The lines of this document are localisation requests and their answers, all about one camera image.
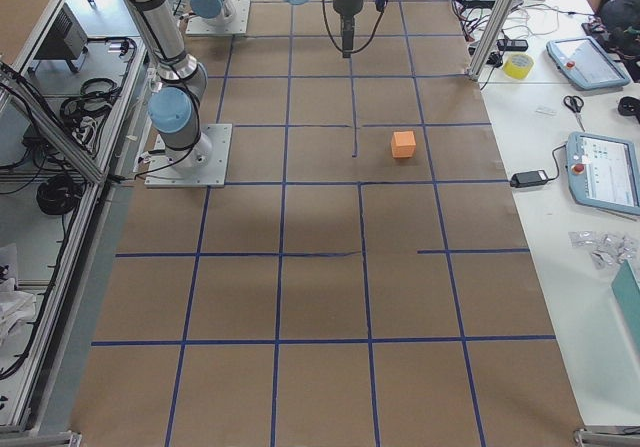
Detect white crumpled cloth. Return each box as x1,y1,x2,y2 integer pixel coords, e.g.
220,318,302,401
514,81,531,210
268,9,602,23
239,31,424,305
0,244,37,348

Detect teal board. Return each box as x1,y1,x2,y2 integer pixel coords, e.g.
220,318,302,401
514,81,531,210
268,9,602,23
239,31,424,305
611,260,640,344

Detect black handled scissors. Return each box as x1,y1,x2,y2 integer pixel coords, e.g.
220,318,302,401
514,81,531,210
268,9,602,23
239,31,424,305
563,95,585,132

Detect near teach pendant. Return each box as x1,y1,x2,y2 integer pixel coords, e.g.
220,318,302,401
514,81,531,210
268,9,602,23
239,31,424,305
565,132,639,215

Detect far teach pendant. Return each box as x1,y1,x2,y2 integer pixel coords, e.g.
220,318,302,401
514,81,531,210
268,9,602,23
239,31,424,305
546,36,630,91

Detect person in dark clothes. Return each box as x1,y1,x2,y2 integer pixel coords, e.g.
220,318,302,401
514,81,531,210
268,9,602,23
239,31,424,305
587,0,639,58

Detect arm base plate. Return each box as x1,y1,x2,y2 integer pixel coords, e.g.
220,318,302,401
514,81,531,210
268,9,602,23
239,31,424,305
144,124,232,188
186,0,251,37

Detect grey electronics box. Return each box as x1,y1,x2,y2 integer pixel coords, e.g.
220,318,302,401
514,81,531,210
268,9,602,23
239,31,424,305
34,3,88,73

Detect bag of small parts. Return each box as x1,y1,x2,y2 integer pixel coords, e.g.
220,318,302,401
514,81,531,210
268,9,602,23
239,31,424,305
568,231,639,269

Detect teach pendant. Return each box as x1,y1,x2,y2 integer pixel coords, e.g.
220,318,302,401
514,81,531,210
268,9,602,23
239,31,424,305
546,36,630,91
565,132,639,215

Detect small black power brick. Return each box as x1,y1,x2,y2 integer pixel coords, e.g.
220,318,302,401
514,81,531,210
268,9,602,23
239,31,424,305
496,39,529,52

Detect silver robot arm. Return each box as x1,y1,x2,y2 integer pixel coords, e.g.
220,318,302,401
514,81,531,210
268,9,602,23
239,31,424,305
124,0,309,163
189,0,235,19

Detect black power adapter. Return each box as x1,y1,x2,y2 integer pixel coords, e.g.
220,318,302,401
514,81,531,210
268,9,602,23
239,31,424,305
509,170,549,188

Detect coiled black cables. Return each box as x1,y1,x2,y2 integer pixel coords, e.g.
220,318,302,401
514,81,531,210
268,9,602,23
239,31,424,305
36,174,82,216

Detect aluminium frame rail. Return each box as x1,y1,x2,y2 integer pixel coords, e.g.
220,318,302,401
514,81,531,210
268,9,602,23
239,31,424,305
1,0,150,184

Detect aluminium frame post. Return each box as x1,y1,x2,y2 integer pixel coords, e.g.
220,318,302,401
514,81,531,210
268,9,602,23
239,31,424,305
467,0,515,81

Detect orange foam cube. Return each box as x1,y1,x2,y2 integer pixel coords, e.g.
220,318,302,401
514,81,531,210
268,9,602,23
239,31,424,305
390,130,417,159

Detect yellow tape roll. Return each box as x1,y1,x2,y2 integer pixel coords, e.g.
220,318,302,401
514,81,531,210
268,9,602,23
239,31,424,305
503,53,534,80

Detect brown paper mat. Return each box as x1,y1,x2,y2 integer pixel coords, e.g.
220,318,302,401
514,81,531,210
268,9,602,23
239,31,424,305
71,0,581,446

